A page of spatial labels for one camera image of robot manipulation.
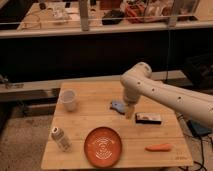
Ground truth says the translucent plastic cup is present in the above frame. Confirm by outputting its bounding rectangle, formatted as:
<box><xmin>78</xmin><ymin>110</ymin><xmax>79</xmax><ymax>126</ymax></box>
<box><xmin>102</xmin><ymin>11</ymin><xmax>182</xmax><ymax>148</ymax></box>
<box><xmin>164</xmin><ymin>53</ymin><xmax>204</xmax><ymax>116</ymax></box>
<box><xmin>59</xmin><ymin>89</ymin><xmax>77</xmax><ymax>112</ymax></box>

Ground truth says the black bag on bench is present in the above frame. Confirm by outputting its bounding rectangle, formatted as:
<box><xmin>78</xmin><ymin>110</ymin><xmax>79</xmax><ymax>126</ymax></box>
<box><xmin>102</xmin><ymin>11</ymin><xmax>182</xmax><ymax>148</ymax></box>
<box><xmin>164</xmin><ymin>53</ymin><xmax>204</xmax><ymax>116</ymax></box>
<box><xmin>102</xmin><ymin>10</ymin><xmax>124</xmax><ymax>25</ymax></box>

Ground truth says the orange carrot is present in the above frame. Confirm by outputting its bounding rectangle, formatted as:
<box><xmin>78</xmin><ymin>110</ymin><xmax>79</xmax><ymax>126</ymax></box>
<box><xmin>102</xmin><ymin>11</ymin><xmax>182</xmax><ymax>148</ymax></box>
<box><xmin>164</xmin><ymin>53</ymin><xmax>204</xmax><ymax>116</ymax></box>
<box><xmin>146</xmin><ymin>143</ymin><xmax>172</xmax><ymax>152</ymax></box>

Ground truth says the blue toy object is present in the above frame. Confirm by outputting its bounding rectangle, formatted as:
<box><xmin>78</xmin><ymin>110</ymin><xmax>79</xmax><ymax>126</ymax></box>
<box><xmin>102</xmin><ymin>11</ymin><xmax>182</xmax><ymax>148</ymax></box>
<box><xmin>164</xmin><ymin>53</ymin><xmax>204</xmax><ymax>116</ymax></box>
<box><xmin>110</xmin><ymin>101</ymin><xmax>125</xmax><ymax>115</ymax></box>

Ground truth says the black power adapter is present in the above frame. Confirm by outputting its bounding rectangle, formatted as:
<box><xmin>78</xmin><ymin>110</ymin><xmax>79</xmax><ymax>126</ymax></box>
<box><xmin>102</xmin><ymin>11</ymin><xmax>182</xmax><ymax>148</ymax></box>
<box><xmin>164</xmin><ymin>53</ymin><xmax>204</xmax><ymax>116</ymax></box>
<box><xmin>187</xmin><ymin>120</ymin><xmax>212</xmax><ymax>137</ymax></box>

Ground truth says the black rectangular box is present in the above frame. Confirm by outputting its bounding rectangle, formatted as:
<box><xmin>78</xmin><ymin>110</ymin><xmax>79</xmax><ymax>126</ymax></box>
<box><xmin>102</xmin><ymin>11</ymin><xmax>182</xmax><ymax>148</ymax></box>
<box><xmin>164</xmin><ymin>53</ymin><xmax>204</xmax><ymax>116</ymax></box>
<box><xmin>135</xmin><ymin>113</ymin><xmax>162</xmax><ymax>124</ymax></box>

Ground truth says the orange round plate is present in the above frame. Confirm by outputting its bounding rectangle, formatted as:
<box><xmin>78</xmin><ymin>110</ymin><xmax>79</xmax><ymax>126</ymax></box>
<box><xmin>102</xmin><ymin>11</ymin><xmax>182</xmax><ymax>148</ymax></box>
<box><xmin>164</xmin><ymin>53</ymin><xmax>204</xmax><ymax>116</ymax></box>
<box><xmin>84</xmin><ymin>127</ymin><xmax>122</xmax><ymax>168</ymax></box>

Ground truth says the white lying bottle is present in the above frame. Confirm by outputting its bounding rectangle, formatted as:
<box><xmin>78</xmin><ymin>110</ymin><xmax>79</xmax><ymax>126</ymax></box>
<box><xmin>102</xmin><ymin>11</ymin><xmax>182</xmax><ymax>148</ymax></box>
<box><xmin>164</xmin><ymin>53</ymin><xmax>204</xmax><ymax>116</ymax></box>
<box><xmin>51</xmin><ymin>127</ymin><xmax>71</xmax><ymax>152</ymax></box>

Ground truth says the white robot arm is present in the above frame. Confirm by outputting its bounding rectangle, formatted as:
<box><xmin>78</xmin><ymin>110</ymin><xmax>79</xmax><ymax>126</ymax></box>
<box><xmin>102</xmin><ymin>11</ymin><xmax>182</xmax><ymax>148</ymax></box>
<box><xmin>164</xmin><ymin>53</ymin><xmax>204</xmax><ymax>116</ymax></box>
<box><xmin>120</xmin><ymin>62</ymin><xmax>213</xmax><ymax>128</ymax></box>

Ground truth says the grey metal post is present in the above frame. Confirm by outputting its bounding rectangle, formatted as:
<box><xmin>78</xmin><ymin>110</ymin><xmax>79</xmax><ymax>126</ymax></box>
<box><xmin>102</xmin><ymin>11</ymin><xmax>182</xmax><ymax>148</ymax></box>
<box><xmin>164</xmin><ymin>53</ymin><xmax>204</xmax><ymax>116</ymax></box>
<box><xmin>78</xmin><ymin>0</ymin><xmax>89</xmax><ymax>31</ymax></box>

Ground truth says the black floor cable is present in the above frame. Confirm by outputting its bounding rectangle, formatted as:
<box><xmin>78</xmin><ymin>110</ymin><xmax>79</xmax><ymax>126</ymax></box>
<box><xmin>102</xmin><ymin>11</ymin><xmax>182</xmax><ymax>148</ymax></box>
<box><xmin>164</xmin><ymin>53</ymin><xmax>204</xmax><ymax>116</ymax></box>
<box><xmin>193</xmin><ymin>136</ymin><xmax>209</xmax><ymax>171</ymax></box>

